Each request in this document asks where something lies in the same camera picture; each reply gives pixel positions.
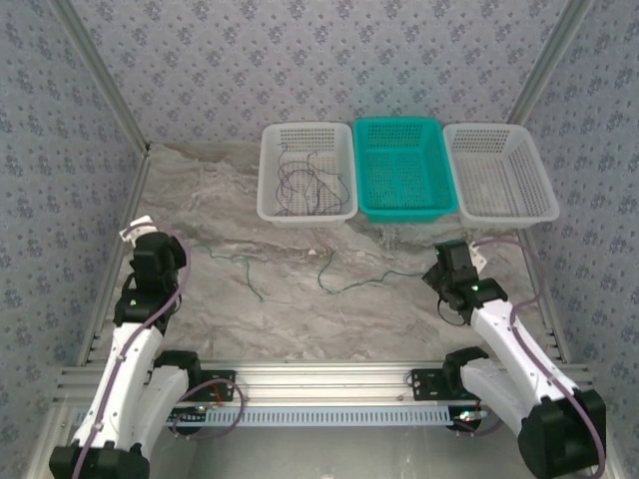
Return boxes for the thin green cable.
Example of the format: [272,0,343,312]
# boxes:
[191,242,265,303]
[318,248,436,296]

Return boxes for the teal perforated plastic basket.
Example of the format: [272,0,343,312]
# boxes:
[352,117,460,225]

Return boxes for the thin white cable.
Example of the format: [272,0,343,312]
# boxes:
[331,291,353,330]

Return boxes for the white perforated plastic basket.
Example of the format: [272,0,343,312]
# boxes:
[442,123,560,231]
[257,122,359,230]

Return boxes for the thin black cable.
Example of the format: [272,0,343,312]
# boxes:
[277,164,351,220]

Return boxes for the thin blue purple cable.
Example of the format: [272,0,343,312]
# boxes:
[274,141,320,216]

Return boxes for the small black controller board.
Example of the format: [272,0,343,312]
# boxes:
[450,407,489,440]
[167,406,209,441]

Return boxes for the grey steel panel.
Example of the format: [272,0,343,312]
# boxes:
[29,401,625,479]

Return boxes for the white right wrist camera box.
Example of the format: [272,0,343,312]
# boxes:
[467,242,489,274]

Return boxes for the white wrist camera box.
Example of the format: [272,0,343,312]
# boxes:
[119,215,155,243]
[467,242,489,274]

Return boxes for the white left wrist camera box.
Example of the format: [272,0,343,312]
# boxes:
[119,215,155,243]

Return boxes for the purple right arm harness cable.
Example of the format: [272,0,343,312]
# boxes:
[471,237,608,479]

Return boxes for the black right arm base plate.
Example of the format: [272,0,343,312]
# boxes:
[408,367,480,403]

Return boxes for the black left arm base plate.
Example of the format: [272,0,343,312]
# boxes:
[192,369,238,403]

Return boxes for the aluminium mounting rail beam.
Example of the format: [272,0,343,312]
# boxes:
[53,362,599,404]

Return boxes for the white slotted cable duct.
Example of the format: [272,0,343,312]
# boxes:
[73,406,453,429]

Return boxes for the aluminium frame post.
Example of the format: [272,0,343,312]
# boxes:
[506,0,598,129]
[49,0,154,156]

